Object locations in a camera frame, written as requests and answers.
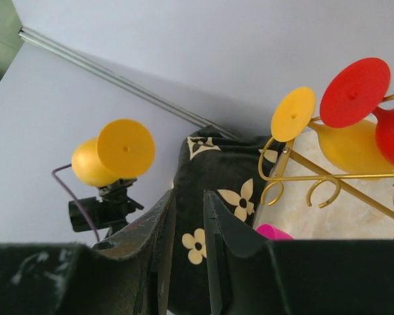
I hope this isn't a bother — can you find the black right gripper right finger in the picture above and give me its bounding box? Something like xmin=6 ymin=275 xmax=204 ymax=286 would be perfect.
xmin=204 ymin=206 xmax=394 ymax=314

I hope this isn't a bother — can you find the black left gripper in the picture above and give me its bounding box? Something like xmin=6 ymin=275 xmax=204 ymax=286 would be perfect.
xmin=98 ymin=178 xmax=137 ymax=199

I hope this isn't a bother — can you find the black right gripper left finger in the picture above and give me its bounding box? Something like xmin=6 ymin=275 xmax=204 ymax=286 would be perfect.
xmin=0 ymin=190 xmax=176 ymax=314

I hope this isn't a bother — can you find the orange plastic wine glass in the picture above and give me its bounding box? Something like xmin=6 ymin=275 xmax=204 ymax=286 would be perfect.
xmin=271 ymin=87 xmax=394 ymax=179
xmin=71 ymin=119 xmax=156 ymax=187

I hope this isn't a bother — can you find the pink plastic wine glass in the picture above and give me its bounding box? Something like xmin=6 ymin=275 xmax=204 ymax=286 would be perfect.
xmin=255 ymin=224 xmax=293 ymax=240

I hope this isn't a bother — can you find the red plastic wine glass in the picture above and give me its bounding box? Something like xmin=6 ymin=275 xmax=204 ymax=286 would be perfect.
xmin=320 ymin=57 xmax=394 ymax=166

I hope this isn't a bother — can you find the black floral blanket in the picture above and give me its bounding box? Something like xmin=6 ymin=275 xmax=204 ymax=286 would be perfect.
xmin=167 ymin=126 xmax=284 ymax=314

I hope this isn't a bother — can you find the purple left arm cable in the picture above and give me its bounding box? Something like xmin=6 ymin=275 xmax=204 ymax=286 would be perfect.
xmin=51 ymin=165 xmax=102 ymax=243

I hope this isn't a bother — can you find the gold wire glass rack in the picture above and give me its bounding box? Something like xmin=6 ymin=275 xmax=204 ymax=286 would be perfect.
xmin=257 ymin=92 xmax=394 ymax=240

